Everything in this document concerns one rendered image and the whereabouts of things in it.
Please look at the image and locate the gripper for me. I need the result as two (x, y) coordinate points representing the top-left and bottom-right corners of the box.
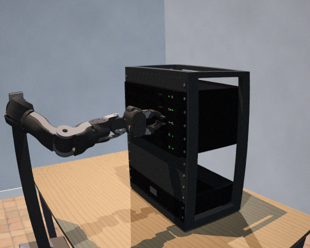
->
(122, 106), (166, 137)

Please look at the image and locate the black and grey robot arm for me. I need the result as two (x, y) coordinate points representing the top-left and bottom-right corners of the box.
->
(4, 92), (128, 158)

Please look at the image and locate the black server rack frame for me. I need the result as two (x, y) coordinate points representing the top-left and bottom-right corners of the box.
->
(125, 64), (250, 233)

